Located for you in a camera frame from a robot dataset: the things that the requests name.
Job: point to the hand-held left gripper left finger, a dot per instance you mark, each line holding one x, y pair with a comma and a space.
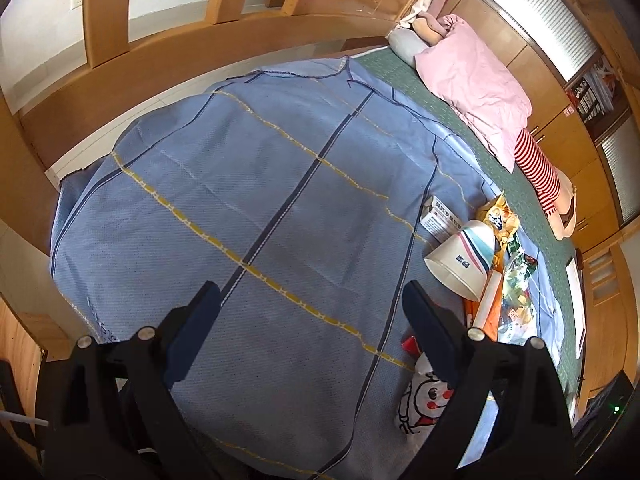
197, 321

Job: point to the small white carton box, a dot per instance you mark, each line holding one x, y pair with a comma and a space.
440, 220

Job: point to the beige plush toy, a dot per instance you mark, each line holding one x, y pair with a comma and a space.
427, 25

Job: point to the frosted glass panel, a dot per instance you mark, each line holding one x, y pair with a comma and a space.
530, 10
622, 175

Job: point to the white board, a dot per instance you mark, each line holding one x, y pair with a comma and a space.
575, 305

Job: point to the clear green printed wrapper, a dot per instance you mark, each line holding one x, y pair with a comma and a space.
520, 295

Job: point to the white paper roll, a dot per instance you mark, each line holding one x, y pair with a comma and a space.
487, 300

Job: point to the pink pillow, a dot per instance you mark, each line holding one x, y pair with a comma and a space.
470, 75

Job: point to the striped paper cup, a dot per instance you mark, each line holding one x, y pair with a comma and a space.
460, 260

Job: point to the yellow snack packet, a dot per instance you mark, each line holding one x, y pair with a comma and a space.
500, 220

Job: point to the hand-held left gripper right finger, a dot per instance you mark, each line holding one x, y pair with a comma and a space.
429, 325

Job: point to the blue checked blanket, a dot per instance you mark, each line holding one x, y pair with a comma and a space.
250, 185

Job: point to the row of books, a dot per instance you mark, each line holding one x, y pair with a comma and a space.
592, 90

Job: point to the wooden bed frame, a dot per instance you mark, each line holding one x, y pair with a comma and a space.
150, 75

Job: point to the orange package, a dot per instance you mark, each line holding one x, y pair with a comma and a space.
492, 326

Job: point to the light blue plush pillow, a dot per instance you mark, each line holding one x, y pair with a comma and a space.
405, 45

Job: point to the white cartoon face pouch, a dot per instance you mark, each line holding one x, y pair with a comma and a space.
420, 400

